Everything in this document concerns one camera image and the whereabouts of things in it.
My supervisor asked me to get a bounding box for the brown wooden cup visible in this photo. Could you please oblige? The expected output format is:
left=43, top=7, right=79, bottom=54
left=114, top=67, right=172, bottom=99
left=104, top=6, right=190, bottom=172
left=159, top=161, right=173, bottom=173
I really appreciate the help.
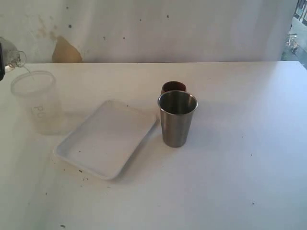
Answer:
left=161, top=81, right=187, bottom=94

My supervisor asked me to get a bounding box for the translucent plastic cup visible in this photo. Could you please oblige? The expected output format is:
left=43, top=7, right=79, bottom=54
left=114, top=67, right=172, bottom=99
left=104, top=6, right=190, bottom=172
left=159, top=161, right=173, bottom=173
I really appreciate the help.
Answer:
left=11, top=70, right=64, bottom=135

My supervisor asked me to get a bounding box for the clear perforated shaker lid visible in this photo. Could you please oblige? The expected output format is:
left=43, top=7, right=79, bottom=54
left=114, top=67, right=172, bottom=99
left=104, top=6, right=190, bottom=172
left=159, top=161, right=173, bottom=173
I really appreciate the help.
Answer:
left=0, top=37, right=26, bottom=73

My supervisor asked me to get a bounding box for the white rectangular tray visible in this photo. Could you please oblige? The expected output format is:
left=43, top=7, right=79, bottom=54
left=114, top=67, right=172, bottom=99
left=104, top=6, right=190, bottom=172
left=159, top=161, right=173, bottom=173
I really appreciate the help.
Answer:
left=54, top=100, right=157, bottom=180

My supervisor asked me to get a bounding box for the stainless steel cup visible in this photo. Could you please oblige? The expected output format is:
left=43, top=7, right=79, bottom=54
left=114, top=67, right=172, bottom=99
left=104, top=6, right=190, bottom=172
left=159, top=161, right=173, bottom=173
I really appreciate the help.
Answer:
left=157, top=90, right=198, bottom=148

